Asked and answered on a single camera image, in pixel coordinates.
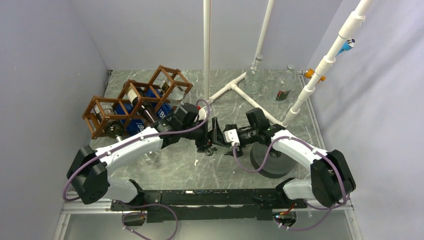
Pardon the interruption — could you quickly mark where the clear bottle black cap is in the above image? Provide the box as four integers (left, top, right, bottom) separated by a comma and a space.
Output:
160, 79, 186, 106

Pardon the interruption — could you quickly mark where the dark bottle silver cap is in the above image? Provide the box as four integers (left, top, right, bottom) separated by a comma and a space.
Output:
104, 120, 125, 142

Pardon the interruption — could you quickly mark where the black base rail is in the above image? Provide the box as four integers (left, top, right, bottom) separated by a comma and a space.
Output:
110, 188, 307, 223

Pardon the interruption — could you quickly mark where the dark wine bottle gold cap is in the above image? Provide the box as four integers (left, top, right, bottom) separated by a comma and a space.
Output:
125, 86, 159, 124

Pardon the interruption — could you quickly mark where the tall clear bottle black label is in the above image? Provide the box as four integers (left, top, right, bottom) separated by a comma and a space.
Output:
196, 146, 218, 156

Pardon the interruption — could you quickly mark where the clear bottle red black label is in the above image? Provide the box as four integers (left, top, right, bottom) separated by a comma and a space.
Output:
244, 54, 264, 95

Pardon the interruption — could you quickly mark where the orange clip on pipe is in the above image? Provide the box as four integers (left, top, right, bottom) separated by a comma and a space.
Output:
302, 68, 326, 82

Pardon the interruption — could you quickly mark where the blue clip on pipe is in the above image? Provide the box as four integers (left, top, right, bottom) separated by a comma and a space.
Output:
336, 38, 356, 56

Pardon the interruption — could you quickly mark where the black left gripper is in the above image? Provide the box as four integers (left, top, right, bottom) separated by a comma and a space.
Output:
181, 117, 230, 154

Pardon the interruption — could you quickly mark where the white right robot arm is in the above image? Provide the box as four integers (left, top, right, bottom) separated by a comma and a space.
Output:
223, 108, 356, 209

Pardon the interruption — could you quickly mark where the black round perforated speaker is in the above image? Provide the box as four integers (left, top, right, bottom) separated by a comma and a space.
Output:
250, 142, 298, 179

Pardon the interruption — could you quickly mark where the blue label clear bottle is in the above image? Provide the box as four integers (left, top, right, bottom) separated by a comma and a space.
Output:
145, 86, 176, 121

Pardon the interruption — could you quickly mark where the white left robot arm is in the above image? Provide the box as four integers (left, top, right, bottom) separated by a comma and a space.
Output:
62, 103, 211, 210

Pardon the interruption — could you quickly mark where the white PVC pipe frame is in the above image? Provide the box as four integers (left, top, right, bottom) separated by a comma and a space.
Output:
202, 0, 375, 128

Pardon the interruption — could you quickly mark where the brown wooden wine rack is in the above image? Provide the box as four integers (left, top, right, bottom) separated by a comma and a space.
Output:
82, 65, 193, 140

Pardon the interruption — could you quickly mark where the clear bottle by right wall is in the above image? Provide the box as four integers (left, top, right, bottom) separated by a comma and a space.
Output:
270, 64, 296, 103

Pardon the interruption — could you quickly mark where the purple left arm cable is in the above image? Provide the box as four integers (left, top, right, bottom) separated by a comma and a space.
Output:
62, 99, 212, 203

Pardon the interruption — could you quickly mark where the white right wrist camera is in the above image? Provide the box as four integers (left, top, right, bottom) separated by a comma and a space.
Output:
223, 129, 240, 147

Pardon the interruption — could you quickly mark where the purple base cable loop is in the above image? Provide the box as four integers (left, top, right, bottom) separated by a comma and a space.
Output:
121, 202, 180, 240

